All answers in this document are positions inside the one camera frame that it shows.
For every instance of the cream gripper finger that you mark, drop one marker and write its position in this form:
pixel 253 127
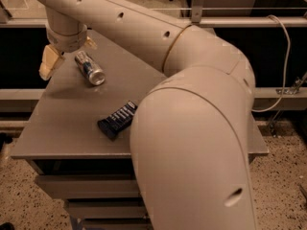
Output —
pixel 52 59
pixel 90 43

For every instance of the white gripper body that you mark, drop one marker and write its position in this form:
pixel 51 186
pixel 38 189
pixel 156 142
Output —
pixel 67 42

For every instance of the silver blue redbull can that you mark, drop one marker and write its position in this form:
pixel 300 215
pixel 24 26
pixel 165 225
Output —
pixel 90 68

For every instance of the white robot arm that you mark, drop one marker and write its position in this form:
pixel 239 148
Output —
pixel 189 136

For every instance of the metal railing with glass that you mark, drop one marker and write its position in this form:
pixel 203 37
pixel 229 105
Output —
pixel 30 14

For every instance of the dark blue snack bar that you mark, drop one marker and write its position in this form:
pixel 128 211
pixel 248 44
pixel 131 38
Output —
pixel 119 120

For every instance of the top grey drawer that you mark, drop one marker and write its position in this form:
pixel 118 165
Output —
pixel 87 186

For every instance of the grey drawer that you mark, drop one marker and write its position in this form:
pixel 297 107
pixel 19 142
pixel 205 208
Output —
pixel 106 210
pixel 117 224
pixel 87 186

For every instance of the middle grey drawer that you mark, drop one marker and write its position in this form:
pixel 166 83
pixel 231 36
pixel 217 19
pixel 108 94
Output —
pixel 106 210

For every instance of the bottom grey drawer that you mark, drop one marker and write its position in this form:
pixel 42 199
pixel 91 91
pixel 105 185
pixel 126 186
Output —
pixel 117 224

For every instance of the metal floor bracket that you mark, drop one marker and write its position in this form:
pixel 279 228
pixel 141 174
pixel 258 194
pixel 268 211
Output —
pixel 295 87

